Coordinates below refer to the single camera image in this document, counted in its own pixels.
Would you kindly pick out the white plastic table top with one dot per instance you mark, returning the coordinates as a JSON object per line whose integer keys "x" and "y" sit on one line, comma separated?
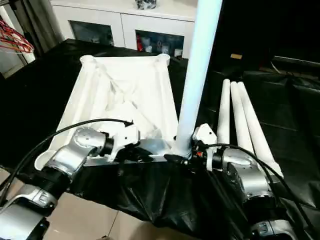
{"x": 125, "y": 82}

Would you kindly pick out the white plastic table leg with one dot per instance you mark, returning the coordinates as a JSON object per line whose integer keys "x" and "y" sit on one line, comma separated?
{"x": 223, "y": 112}
{"x": 256, "y": 120}
{"x": 241, "y": 117}
{"x": 200, "y": 62}

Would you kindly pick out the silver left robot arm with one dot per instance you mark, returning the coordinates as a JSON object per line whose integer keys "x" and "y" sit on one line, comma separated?
{"x": 82, "y": 142}

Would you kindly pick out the white jar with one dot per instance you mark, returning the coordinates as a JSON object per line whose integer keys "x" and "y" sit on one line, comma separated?
{"x": 148, "y": 48}
{"x": 178, "y": 52}

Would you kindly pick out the yellow label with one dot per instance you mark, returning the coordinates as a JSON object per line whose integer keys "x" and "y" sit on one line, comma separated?
{"x": 236, "y": 56}

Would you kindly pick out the red bottle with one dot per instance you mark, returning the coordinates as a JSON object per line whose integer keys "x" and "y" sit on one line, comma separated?
{"x": 139, "y": 43}

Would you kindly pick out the black work surface mat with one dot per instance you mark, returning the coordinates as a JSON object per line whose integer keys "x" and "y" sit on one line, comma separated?
{"x": 25, "y": 100}

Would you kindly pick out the white glass door cabinet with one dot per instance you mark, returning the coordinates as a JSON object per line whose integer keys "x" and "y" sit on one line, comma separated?
{"x": 120, "y": 16}

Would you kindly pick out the white side shelf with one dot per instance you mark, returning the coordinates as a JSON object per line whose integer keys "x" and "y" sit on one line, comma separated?
{"x": 15, "y": 62}

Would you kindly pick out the dark patterned object on cabinet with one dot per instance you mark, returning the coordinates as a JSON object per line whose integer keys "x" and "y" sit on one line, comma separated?
{"x": 146, "y": 4}

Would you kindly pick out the grey curtain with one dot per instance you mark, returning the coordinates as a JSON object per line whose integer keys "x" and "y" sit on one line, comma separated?
{"x": 42, "y": 22}

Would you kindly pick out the red clothes hangers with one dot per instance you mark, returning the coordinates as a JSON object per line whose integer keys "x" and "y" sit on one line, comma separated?
{"x": 15, "y": 37}

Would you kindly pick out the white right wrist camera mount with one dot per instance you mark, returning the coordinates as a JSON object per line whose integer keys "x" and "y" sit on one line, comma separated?
{"x": 205, "y": 132}

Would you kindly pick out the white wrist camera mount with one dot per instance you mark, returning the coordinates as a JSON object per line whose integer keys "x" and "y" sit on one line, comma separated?
{"x": 205, "y": 132}
{"x": 125, "y": 136}

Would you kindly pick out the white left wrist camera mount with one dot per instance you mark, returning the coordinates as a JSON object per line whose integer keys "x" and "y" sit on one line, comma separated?
{"x": 125, "y": 136}

